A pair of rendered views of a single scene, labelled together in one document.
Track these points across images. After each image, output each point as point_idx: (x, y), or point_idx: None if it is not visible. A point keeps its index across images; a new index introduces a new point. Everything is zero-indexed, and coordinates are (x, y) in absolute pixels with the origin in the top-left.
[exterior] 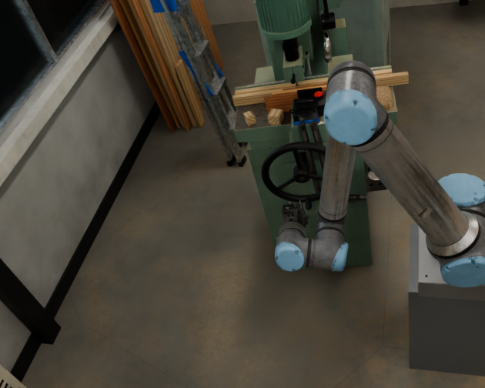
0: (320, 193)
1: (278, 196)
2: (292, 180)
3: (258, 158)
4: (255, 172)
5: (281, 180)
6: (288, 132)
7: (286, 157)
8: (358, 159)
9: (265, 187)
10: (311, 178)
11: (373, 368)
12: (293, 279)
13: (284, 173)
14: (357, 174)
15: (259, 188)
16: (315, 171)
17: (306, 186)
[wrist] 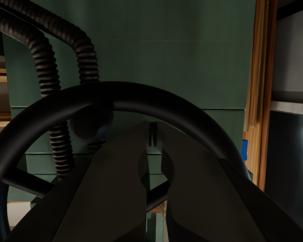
0: (56, 124)
1: (223, 138)
2: (154, 206)
3: (225, 130)
4: (241, 90)
5: (193, 57)
6: (153, 183)
7: (167, 124)
8: (18, 95)
9: (233, 40)
10: (124, 51)
11: None
12: None
13: (181, 78)
14: (18, 49)
15: (249, 37)
16: (91, 156)
17: (138, 28)
